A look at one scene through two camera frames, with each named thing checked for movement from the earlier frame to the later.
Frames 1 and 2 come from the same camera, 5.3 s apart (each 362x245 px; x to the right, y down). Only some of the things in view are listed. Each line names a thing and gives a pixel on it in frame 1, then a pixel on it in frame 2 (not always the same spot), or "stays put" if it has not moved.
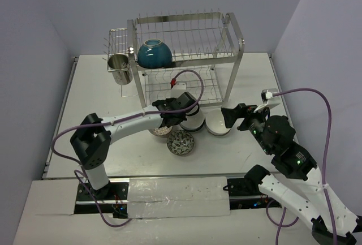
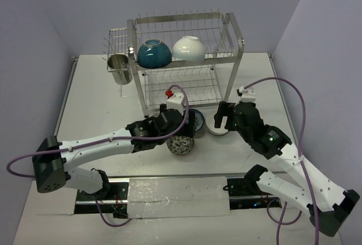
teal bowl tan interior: (154, 54) stays put
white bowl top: (195, 119) -> (189, 48)
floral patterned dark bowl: (180, 142) stays put
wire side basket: (117, 42) stays put
